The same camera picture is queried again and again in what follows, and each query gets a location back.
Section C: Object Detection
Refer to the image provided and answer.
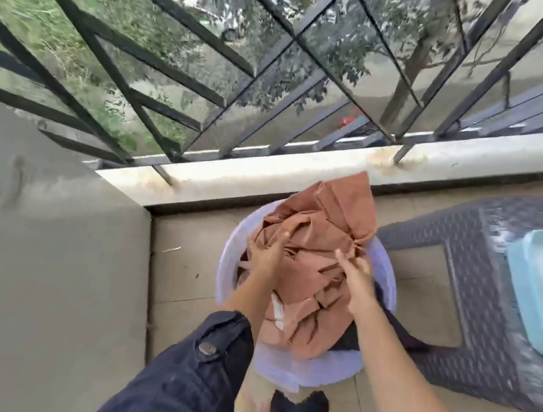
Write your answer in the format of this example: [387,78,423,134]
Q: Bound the person's right hand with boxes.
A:
[326,248,382,322]

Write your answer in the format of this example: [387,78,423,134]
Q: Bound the person's left hand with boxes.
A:
[239,225,294,291]

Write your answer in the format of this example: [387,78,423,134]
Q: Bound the black garment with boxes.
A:
[332,277,436,364]

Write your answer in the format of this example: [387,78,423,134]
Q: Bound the rust brown garment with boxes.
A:
[226,156,386,367]

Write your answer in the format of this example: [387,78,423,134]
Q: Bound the beige blue washing machine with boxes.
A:
[0,82,186,412]

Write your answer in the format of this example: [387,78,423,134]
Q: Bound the person's right forearm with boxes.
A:
[341,304,494,412]

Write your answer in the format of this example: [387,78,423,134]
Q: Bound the person's left forearm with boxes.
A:
[219,270,283,344]

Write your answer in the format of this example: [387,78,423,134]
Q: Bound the lavender plastic laundry basin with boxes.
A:
[202,192,409,400]

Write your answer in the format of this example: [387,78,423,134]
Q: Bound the person's left foot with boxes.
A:
[237,388,273,412]

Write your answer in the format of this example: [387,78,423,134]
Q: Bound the person's dark left sleeve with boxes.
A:
[87,293,260,412]

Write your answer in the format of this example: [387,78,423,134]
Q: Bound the white concrete balcony ledge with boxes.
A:
[92,64,543,260]

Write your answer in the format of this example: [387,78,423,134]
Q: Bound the dark woven plastic stool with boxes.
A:
[355,171,543,412]

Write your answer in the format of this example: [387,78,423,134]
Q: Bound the black metal balcony railing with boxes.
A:
[0,0,543,235]

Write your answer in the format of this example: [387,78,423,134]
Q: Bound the green trees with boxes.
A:
[0,0,479,198]

